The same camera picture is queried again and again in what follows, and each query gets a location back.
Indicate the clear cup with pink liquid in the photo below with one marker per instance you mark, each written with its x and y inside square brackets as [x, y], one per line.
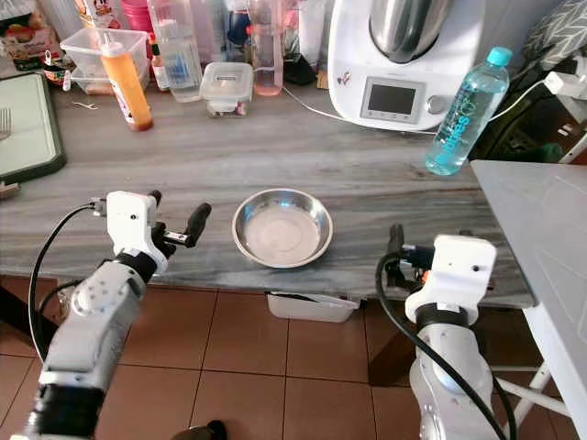
[265, 64]

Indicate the white side table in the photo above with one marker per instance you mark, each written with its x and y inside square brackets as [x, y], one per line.
[541, 247]

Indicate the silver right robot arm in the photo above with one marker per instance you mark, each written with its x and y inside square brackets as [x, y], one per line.
[449, 385]

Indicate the white plastic bin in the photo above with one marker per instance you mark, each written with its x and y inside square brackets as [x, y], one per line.
[310, 307]

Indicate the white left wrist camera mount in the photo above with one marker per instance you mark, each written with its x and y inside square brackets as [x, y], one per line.
[128, 225]

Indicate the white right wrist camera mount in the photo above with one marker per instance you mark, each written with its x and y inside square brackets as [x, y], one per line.
[459, 270]

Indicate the thin wooden stick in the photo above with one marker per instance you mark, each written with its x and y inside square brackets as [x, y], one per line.
[7, 191]

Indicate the small clear lidded container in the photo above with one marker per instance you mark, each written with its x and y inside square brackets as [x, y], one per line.
[227, 85]

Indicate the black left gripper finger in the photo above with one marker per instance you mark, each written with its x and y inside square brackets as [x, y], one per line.
[198, 223]
[154, 196]

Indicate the blue plastic water bottle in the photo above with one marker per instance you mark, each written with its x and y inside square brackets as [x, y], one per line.
[468, 115]

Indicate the tall clear plastic bottle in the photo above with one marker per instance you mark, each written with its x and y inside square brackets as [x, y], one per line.
[174, 55]

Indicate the round steel bowl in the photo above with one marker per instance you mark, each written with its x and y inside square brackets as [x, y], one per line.
[282, 229]

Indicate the clear open plastic box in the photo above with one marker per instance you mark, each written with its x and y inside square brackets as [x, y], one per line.
[83, 53]

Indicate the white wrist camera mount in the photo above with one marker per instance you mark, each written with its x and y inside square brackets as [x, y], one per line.
[459, 270]
[128, 225]

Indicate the steel fork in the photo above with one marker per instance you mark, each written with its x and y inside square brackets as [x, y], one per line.
[5, 124]

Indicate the printed snack bag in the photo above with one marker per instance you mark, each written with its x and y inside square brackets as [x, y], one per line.
[27, 37]

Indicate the orange sauce squeeze bottle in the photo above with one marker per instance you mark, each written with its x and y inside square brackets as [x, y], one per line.
[128, 87]

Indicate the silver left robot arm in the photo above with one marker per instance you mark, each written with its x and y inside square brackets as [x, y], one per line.
[87, 321]

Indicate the small white twist tie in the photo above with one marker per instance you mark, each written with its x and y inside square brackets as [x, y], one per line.
[84, 104]

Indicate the grey patterned cushion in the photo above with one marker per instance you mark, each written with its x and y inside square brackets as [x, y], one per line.
[555, 32]

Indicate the white kitchen cooking machine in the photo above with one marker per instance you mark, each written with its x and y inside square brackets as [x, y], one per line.
[404, 55]

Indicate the white power adapter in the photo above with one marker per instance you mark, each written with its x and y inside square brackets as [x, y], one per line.
[564, 85]

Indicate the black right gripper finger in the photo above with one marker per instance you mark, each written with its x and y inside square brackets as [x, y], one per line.
[395, 249]

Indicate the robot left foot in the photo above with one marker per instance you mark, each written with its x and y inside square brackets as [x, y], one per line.
[202, 431]

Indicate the green rimmed tray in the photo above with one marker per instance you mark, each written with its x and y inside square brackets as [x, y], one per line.
[32, 128]

